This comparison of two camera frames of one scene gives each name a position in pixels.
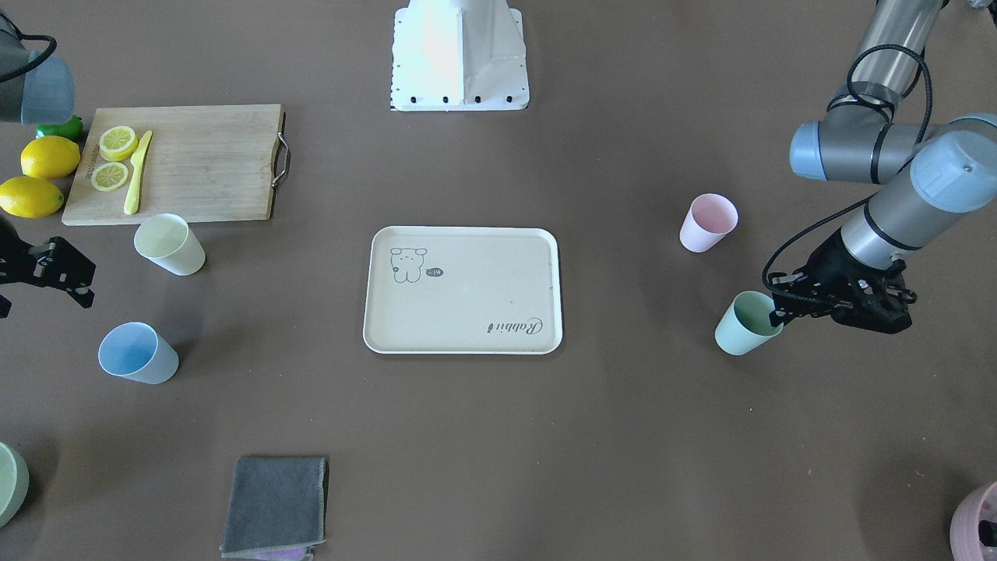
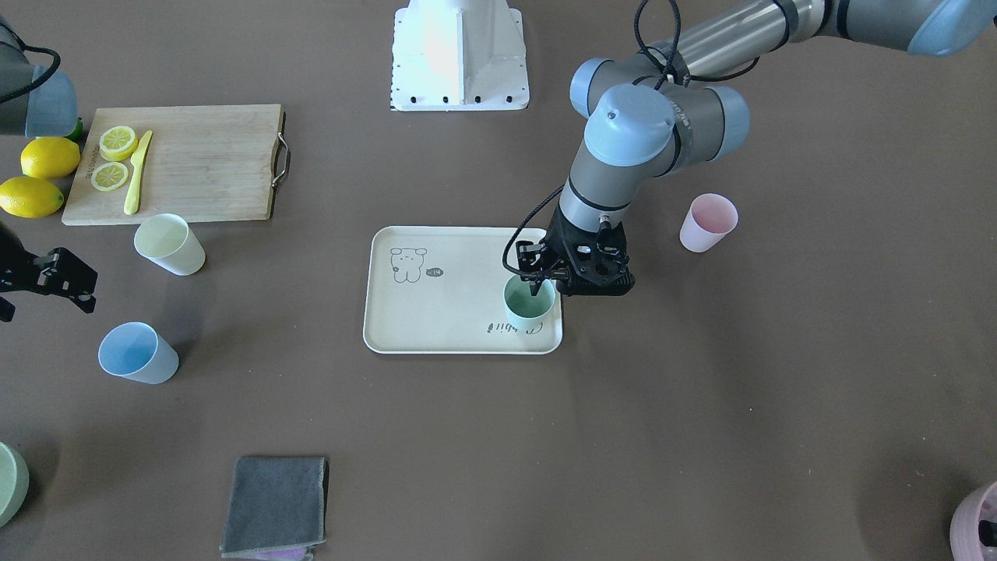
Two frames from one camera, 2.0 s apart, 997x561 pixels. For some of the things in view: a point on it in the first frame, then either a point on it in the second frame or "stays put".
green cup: (746, 323) to (525, 311)
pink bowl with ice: (973, 532) stays put
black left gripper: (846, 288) to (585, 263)
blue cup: (136, 351) stays put
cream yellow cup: (166, 241) stays put
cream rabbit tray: (463, 291) stays put
